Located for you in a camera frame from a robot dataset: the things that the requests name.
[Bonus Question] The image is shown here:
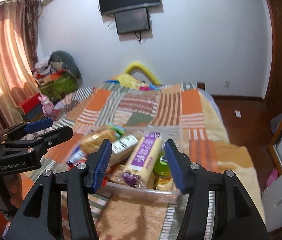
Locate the clear cracker sleeve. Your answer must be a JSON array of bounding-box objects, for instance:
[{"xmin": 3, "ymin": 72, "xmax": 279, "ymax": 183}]
[{"xmin": 80, "ymin": 128, "xmax": 116, "ymax": 154}]

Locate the clear plastic storage box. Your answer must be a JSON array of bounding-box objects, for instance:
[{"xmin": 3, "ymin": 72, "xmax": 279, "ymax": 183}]
[{"xmin": 65, "ymin": 125, "xmax": 180, "ymax": 203}]

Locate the green peas snack bag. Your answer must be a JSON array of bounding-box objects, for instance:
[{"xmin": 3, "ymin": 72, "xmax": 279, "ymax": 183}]
[{"xmin": 107, "ymin": 123, "xmax": 126, "ymax": 139}]

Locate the purple label cracker pack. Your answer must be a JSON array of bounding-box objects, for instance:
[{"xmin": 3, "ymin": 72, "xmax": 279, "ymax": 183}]
[{"xmin": 121, "ymin": 132, "xmax": 162, "ymax": 188}]

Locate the clear cookie bag green edge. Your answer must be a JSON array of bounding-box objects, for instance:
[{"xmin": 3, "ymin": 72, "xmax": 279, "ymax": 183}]
[{"xmin": 108, "ymin": 132, "xmax": 143, "ymax": 167}]

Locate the orange fried snack bag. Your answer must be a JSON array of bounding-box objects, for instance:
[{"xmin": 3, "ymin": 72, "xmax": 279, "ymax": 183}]
[{"xmin": 155, "ymin": 174, "xmax": 174, "ymax": 191}]

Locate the left hand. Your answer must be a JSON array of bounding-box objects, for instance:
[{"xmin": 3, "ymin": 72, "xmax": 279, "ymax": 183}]
[{"xmin": 8, "ymin": 174, "xmax": 33, "ymax": 208}]

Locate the red and black box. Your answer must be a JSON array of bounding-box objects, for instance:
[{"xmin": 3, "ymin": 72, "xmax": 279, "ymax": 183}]
[{"xmin": 17, "ymin": 93, "xmax": 43, "ymax": 122}]

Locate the pink plush toy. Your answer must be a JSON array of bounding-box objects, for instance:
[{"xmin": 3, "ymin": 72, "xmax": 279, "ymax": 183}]
[{"xmin": 38, "ymin": 94, "xmax": 54, "ymax": 117}]

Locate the green patterned storage box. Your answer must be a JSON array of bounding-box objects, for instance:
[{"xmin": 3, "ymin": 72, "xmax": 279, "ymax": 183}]
[{"xmin": 40, "ymin": 73, "xmax": 78, "ymax": 103}]

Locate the grey pillow on pile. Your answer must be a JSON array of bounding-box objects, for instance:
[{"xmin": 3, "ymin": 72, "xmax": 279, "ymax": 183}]
[{"xmin": 49, "ymin": 50, "xmax": 81, "ymax": 79}]

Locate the patchwork striped bed blanket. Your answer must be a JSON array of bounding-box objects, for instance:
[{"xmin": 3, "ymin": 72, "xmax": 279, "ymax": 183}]
[{"xmin": 42, "ymin": 82, "xmax": 264, "ymax": 239}]

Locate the orange striped curtain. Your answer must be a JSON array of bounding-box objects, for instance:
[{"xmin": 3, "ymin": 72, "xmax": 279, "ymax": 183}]
[{"xmin": 0, "ymin": 0, "xmax": 40, "ymax": 131}]

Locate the yellow pillow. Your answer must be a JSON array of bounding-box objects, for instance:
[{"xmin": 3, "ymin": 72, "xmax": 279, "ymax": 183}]
[{"xmin": 113, "ymin": 61, "xmax": 161, "ymax": 90}]

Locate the small wall monitor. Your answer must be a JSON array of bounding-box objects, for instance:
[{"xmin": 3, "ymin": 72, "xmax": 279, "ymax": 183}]
[{"xmin": 114, "ymin": 8, "xmax": 151, "ymax": 35}]

